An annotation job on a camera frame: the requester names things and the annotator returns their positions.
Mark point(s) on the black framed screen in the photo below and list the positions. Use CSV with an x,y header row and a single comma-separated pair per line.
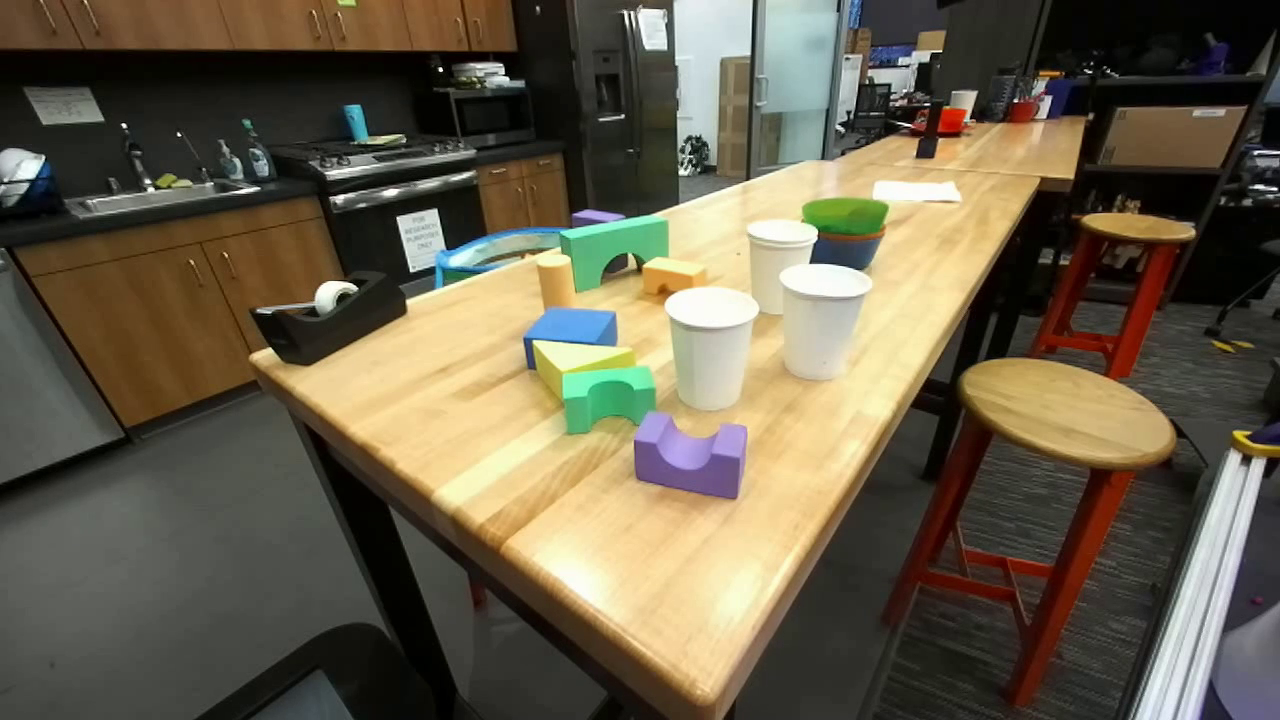
x,y
335,661

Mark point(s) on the stacked dishes on microwave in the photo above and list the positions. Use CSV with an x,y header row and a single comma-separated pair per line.
x,y
477,74

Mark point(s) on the wooden cylinder block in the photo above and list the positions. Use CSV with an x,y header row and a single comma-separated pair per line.
x,y
554,283

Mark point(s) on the blue chair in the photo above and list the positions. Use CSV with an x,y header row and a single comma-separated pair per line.
x,y
487,249

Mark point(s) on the white paper cup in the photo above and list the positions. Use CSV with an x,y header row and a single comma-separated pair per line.
x,y
711,353
775,265
823,325

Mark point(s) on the blue foam block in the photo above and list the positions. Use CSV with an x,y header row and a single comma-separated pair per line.
x,y
568,325

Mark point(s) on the stainless steel oven range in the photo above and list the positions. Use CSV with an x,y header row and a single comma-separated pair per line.
x,y
401,190

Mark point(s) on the black cart with brown panel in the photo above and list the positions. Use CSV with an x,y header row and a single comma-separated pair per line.
x,y
1171,134

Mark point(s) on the clear soap bottle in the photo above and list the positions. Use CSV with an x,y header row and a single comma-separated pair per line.
x,y
257,155
228,165

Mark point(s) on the white paper on refrigerator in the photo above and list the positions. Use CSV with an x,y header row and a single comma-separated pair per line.
x,y
655,25

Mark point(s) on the black metal table frame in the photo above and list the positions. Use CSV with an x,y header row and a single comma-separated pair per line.
x,y
386,575

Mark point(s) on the small green foam arch block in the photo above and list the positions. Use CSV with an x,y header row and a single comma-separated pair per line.
x,y
605,399

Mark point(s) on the white paper sign on oven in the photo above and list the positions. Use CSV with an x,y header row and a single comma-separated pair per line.
x,y
423,243

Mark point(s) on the blue bottle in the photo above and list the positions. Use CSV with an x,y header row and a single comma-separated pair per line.
x,y
352,120

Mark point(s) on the green plastic bowl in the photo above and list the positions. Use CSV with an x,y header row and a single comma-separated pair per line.
x,y
844,217

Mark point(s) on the clear tape roll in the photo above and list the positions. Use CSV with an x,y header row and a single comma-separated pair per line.
x,y
335,293

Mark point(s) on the white wall plate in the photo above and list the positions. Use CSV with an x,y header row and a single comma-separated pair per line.
x,y
60,106

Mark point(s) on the black tape dispenser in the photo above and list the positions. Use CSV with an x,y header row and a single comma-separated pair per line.
x,y
326,330

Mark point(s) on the yellow foam block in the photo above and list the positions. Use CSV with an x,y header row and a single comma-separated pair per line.
x,y
574,356

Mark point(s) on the black upright object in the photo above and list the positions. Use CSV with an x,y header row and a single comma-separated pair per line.
x,y
930,129

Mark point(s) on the red bowl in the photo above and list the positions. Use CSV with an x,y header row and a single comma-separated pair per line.
x,y
951,120

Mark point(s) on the black refrigerator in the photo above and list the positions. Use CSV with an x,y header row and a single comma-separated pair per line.
x,y
603,106

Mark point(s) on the cardboard boxes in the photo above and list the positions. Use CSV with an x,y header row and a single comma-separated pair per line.
x,y
734,113

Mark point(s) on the kitchen faucet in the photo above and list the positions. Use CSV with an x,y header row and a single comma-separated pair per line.
x,y
138,161

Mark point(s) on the red wooden stool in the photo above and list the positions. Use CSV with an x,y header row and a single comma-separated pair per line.
x,y
1064,415
1133,230

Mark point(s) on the red container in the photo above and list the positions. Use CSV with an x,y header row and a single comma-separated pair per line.
x,y
1026,108

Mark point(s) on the white paper sheet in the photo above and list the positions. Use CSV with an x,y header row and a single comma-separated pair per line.
x,y
917,190

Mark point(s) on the yellow purple tool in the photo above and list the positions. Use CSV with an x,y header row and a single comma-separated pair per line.
x,y
1262,442

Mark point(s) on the blue plastic bowl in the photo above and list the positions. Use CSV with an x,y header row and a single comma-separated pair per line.
x,y
844,255

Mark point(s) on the wooden base cabinet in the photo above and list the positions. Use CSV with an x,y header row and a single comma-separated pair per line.
x,y
172,305
522,193

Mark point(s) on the grey dishwasher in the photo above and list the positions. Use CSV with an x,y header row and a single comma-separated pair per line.
x,y
40,375

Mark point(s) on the orange foam arch block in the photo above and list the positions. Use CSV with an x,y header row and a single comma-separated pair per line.
x,y
672,272

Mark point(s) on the steel kitchen sink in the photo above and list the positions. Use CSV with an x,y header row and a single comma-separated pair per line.
x,y
147,203

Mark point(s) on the small white cup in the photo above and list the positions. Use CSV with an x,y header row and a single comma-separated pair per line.
x,y
964,103

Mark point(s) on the small purple foam block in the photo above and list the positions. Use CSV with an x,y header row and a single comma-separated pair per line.
x,y
598,215

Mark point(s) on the purple foam arch block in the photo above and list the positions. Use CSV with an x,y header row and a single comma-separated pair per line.
x,y
687,463

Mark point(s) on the black kitchen countertop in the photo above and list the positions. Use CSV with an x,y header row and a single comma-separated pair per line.
x,y
25,230

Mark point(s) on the black microwave oven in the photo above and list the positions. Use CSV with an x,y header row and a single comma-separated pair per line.
x,y
482,113

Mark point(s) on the white metal rail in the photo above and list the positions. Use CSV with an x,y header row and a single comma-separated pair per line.
x,y
1203,602

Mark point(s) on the wooden wall cabinets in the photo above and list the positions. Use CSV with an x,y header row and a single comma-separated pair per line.
x,y
240,20

